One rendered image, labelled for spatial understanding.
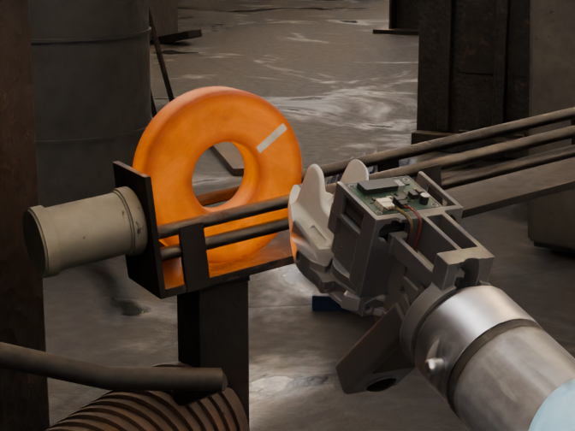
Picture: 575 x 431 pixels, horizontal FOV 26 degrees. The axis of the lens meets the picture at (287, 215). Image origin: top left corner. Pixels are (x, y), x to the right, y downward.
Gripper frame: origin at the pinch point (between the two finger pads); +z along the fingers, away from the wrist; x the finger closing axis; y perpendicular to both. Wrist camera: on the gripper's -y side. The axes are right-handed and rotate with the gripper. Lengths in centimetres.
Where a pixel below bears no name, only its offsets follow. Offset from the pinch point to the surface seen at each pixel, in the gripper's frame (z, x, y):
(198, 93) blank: 17.1, 1.3, 1.4
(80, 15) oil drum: 232, -72, -82
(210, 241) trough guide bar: 10.3, 2.0, -9.4
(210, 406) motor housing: 4.6, 2.8, -22.8
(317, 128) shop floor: 337, -225, -184
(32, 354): 5.6, 18.9, -14.4
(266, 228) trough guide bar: 10.4, -3.5, -8.9
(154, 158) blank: 14.5, 6.1, -3.0
